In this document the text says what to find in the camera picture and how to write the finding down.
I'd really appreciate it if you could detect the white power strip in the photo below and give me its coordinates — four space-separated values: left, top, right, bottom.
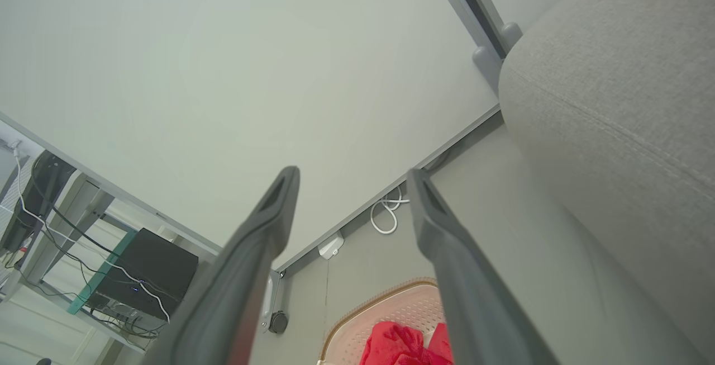
317 231 345 260

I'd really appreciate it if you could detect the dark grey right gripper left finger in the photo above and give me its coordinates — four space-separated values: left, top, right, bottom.
142 165 301 365

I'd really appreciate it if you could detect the black computer case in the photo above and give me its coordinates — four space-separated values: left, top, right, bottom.
92 228 199 321

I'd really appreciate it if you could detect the grey partition foot with caster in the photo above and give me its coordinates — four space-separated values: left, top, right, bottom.
261 270 285 331

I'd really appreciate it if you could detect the grey metal desk frame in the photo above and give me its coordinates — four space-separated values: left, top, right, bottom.
0 169 140 354

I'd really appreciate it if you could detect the grey fabric sofa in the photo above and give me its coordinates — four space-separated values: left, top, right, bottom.
498 0 715 365

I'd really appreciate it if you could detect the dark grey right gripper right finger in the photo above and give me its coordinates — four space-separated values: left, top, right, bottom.
406 167 559 365

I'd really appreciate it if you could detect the large white partition panel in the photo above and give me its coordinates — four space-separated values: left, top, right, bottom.
0 0 499 272

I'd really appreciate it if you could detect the white looped cable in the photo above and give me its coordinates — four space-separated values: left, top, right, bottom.
370 185 411 235

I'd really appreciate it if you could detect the black cable bundle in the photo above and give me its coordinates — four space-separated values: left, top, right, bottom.
6 186 168 338

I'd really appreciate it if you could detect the red white sports shirt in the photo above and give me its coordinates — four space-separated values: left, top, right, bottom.
360 321 454 365

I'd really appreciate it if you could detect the green glass shelf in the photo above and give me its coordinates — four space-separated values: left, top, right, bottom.
67 230 138 315

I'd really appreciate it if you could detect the long thin white cable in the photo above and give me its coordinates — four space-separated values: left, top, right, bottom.
12 144 171 324

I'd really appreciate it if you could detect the cream perforated laundry basket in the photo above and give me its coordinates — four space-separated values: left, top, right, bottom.
318 277 454 365

